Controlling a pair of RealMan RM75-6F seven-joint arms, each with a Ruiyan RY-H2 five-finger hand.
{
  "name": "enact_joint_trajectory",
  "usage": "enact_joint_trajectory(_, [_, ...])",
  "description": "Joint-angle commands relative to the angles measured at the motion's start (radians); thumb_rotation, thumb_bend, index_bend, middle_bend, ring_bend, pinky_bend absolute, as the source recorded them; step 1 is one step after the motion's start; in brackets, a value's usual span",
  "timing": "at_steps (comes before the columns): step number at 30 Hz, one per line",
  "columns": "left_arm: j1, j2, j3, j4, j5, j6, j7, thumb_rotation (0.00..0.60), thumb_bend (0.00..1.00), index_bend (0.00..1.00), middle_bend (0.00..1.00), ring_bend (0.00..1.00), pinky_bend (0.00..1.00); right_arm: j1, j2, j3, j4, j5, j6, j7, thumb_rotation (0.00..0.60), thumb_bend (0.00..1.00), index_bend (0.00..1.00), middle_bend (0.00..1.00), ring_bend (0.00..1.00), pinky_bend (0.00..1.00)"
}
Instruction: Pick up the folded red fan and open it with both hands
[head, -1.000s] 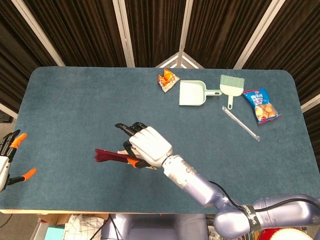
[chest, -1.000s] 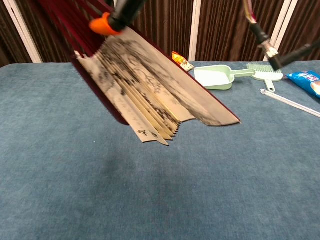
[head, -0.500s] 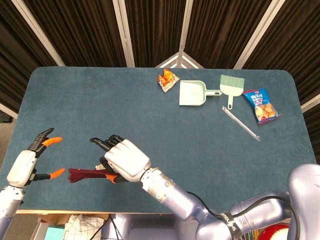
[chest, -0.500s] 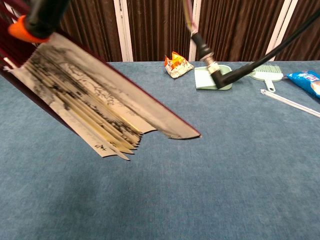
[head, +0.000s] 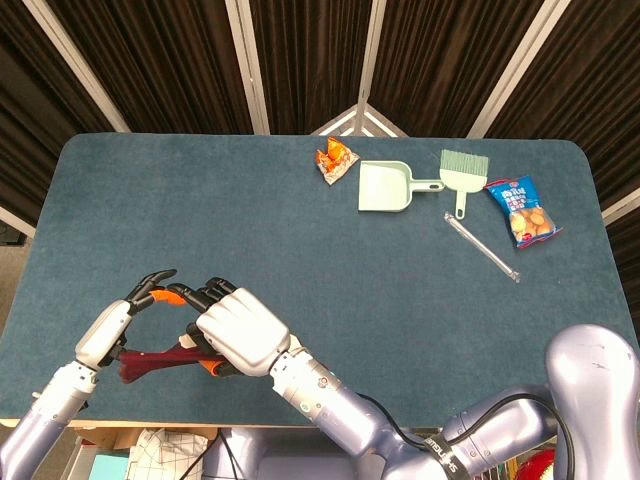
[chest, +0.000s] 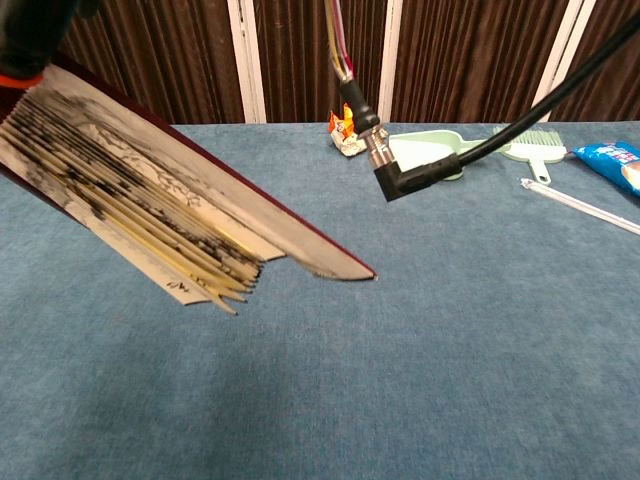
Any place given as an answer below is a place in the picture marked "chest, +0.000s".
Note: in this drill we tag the blue biscuit snack bag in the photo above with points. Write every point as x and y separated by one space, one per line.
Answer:
615 162

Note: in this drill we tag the clear wrapped straw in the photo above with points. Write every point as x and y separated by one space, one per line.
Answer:
580 202

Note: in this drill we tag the white partition frame post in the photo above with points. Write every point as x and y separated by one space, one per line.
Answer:
247 60
390 60
562 65

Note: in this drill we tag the crumpled orange snack wrapper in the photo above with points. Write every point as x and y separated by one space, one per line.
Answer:
345 135

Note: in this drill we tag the blue felt table mat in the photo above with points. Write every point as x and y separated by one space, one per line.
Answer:
400 350

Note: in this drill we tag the mint green hand brush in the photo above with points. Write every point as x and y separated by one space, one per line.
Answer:
535 147

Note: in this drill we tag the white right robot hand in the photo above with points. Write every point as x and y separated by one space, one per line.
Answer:
30 35

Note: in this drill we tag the mint green dustpan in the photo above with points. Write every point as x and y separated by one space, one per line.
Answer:
415 150

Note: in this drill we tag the red-ribbed paper folding fan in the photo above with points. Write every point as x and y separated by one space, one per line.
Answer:
150 190

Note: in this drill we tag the dark brown pleated curtain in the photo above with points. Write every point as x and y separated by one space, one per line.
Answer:
175 55

